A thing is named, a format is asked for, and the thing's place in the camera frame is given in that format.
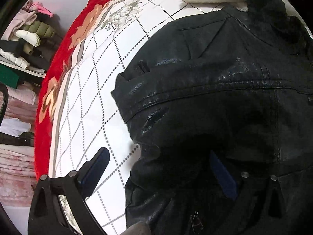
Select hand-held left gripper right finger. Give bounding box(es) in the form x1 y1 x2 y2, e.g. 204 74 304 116
209 150 291 235

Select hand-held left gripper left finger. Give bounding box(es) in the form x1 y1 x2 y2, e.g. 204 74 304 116
28 147 110 235

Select black leather jacket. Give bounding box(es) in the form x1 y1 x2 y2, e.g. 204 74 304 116
111 0 313 235

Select stack of pink blankets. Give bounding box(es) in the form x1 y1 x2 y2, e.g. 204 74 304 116
0 86 40 207

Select white checkered bed sheet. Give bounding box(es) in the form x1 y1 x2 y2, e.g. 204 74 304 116
50 0 224 234

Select green cloth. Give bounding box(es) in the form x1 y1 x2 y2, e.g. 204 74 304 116
0 64 20 90

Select red floral blanket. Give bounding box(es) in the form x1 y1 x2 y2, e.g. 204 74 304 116
34 0 176 182

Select black garment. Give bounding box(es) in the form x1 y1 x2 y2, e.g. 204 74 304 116
0 39 32 57

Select white puffer jacket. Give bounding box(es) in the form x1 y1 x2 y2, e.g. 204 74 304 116
15 29 41 47

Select olive puffer jacket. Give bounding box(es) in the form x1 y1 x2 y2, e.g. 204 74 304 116
23 20 56 39

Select beige garment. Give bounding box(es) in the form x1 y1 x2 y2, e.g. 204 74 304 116
4 11 37 42

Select pink garment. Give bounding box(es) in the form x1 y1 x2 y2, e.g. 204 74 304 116
24 1 53 17

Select black chair frame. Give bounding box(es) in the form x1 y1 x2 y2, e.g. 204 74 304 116
0 83 10 126

